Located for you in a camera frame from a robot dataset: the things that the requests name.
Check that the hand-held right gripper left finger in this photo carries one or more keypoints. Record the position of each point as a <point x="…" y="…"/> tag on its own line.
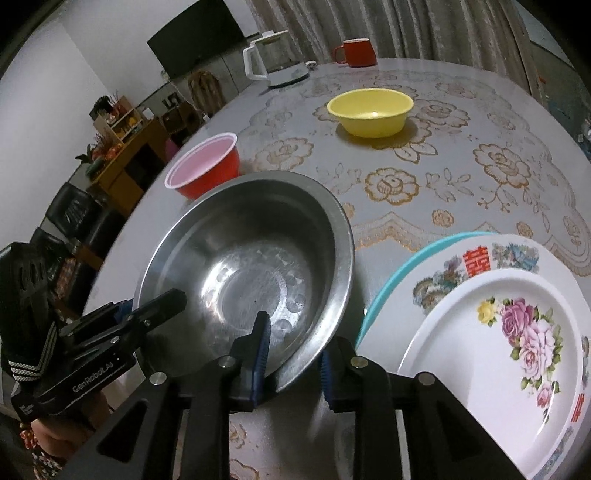
<point x="261" y="350"/>

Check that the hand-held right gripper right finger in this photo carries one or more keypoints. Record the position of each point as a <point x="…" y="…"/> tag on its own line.
<point x="325" y="374"/>

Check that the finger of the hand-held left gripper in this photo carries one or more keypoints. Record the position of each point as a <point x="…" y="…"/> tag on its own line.
<point x="161" y="307"/>
<point x="122" y="308"/>

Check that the turquoise plate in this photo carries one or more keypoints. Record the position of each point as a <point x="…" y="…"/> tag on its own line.
<point x="374" y="318"/>

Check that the steel bowl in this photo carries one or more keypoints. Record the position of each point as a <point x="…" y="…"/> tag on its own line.
<point x="240" y="258"/>

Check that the white plate pink flowers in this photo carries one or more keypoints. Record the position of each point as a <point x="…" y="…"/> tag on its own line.
<point x="461" y="360"/>

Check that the red bowl pink inside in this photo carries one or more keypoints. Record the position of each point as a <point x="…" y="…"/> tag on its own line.
<point x="212" y="173"/>

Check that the white deep plate floral rim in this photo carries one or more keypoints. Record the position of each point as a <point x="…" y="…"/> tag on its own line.
<point x="461" y="277"/>

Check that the yellow bowl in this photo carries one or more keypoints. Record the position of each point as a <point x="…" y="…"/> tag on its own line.
<point x="369" y="122"/>

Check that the person's left hand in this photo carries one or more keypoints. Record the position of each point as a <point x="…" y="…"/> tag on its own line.
<point x="60" y="434"/>

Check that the patterned cushion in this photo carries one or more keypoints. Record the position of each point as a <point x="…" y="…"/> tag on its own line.
<point x="67" y="277"/>

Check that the floral patterned clothing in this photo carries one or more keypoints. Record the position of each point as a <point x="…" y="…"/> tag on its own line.
<point x="39" y="457"/>

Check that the black leather sofa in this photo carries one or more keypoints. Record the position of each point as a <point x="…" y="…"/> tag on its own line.
<point x="78" y="217"/>

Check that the wooden cabinet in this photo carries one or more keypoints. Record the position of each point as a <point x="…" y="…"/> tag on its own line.
<point x="115" y="170"/>

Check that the fruit decoration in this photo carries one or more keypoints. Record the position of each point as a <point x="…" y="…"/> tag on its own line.
<point x="99" y="159"/>

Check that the pink plastic stool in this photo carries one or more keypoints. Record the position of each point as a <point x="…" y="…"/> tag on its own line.
<point x="171" y="148"/>

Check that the small wooden shelf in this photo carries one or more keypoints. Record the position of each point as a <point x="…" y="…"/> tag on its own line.
<point x="120" y="122"/>

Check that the small white box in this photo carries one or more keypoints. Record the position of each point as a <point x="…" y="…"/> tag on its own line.
<point x="147" y="112"/>

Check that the carved wooden chair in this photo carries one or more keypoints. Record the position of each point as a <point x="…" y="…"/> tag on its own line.
<point x="205" y="92"/>

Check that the gold floral lace tablecloth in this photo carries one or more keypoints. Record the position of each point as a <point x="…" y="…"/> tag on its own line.
<point x="461" y="152"/>

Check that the white electric kettle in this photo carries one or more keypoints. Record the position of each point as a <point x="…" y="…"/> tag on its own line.
<point x="286" y="78"/>

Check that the black television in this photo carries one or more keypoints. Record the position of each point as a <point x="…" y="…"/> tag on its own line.
<point x="194" y="41"/>

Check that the red mug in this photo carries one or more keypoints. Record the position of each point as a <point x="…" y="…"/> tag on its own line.
<point x="358" y="53"/>

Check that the black photo frame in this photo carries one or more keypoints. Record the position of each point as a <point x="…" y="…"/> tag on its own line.
<point x="173" y="101"/>

